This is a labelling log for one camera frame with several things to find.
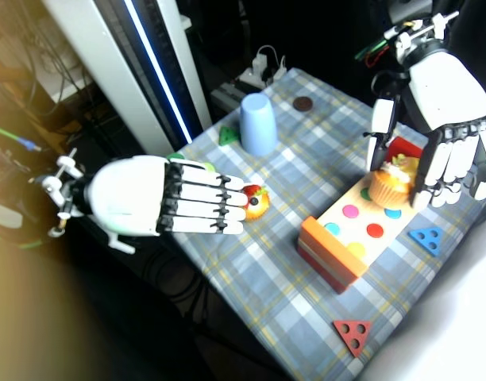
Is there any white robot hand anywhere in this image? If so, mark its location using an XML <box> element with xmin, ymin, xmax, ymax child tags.
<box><xmin>84</xmin><ymin>155</ymin><xmax>249</xmax><ymax>237</ymax></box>
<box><xmin>365</xmin><ymin>49</ymin><xmax>486</xmax><ymax>210</ymax></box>

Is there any orange frosted toy cupcake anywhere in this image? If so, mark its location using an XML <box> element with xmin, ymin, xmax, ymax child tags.
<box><xmin>368</xmin><ymin>155</ymin><xmax>421</xmax><ymax>207</ymax></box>

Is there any strawberry topped toy cupcake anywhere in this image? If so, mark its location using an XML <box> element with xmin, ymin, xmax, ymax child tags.
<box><xmin>242</xmin><ymin>184</ymin><xmax>271</xmax><ymax>222</ymax></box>

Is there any orange toy bed with dots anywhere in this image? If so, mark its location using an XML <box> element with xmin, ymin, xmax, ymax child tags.
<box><xmin>297</xmin><ymin>137</ymin><xmax>434</xmax><ymax>294</ymax></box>

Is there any green triangle block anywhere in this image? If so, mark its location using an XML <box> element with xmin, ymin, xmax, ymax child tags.
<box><xmin>218</xmin><ymin>125</ymin><xmax>241</xmax><ymax>147</ymax></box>

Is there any white pillar with blue stripe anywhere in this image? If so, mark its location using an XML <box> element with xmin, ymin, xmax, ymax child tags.
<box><xmin>42</xmin><ymin>0</ymin><xmax>213</xmax><ymax>162</ymax></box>

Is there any grey box on floor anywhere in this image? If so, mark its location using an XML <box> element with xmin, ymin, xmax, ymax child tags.
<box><xmin>210</xmin><ymin>82</ymin><xmax>250</xmax><ymax>114</ymax></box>

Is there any blue triangle block with holes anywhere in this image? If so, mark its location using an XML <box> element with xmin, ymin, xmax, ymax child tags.
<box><xmin>408</xmin><ymin>227</ymin><xmax>446</xmax><ymax>257</ymax></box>

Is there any light blue plastic cup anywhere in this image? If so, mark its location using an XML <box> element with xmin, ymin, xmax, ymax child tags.
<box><xmin>238</xmin><ymin>93</ymin><xmax>279</xmax><ymax>156</ymax></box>

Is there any blue plaid tablecloth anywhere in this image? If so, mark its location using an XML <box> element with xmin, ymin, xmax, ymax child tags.
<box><xmin>175</xmin><ymin>67</ymin><xmax>486</xmax><ymax>381</ymax></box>

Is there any white power strip with plugs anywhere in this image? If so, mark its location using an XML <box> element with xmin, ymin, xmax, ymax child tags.
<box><xmin>238</xmin><ymin>45</ymin><xmax>287</xmax><ymax>89</ymax></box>

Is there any red triangle block with holes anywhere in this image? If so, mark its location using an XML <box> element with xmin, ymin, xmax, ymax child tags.
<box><xmin>332</xmin><ymin>319</ymin><xmax>372</xmax><ymax>358</ymax></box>

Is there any green cable with blue plug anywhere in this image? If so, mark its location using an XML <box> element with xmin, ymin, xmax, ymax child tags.
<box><xmin>0</xmin><ymin>123</ymin><xmax>41</xmax><ymax>152</ymax></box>

